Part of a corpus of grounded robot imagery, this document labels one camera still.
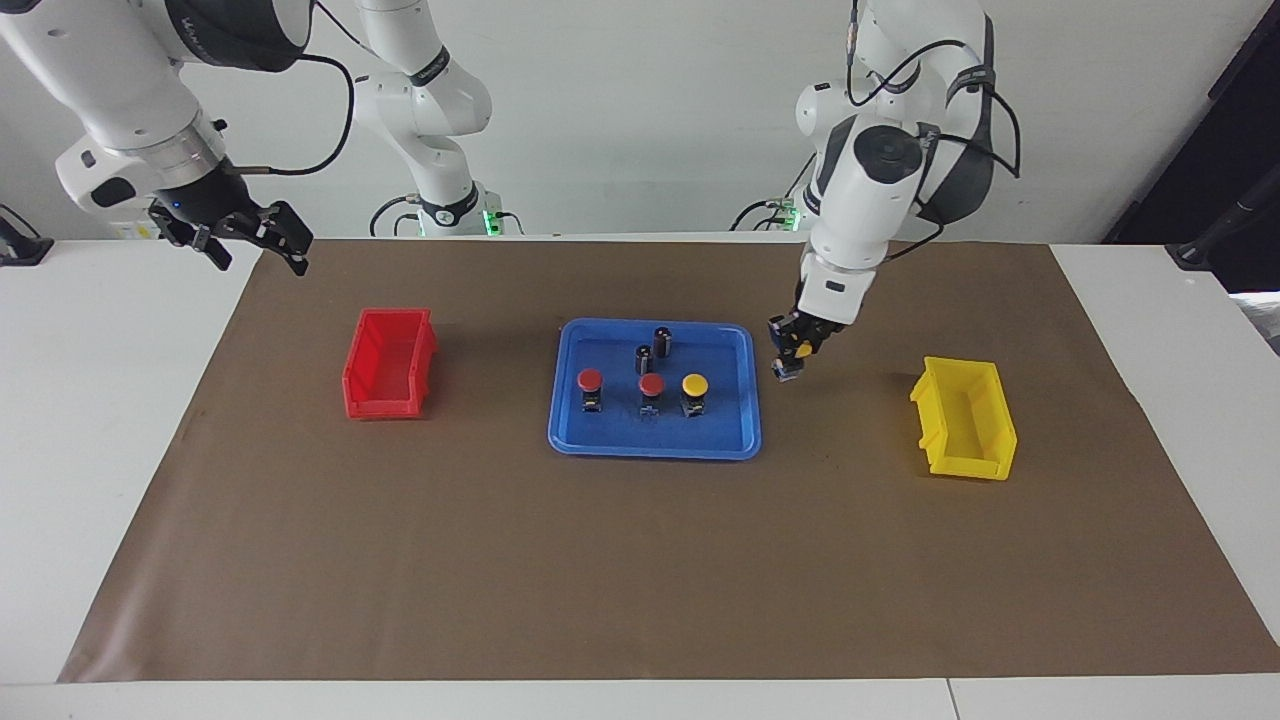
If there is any black side panel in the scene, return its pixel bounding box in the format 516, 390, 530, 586
1100, 0, 1280, 297

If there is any black camera stand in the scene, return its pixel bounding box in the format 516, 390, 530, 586
1164, 165, 1280, 274

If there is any red plastic storage bin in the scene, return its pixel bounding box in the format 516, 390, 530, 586
341, 308, 439, 421

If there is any black clamp mount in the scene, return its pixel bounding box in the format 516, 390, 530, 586
0, 204, 54, 268

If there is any yellow plastic storage bin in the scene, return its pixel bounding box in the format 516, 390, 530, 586
909, 356, 1019, 482

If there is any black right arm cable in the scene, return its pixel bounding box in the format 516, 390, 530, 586
225, 52, 358, 178

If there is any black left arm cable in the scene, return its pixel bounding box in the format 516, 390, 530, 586
846, 0, 1023, 263

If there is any blue plastic tray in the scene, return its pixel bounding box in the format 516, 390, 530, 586
547, 318, 763, 461

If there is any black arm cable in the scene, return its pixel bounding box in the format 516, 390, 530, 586
225, 52, 358, 178
846, 0, 1023, 263

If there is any brown paper table mat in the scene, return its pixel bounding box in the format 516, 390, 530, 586
57, 238, 1280, 684

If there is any black base cable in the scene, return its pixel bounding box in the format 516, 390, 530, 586
368, 194, 423, 239
727, 180, 803, 234

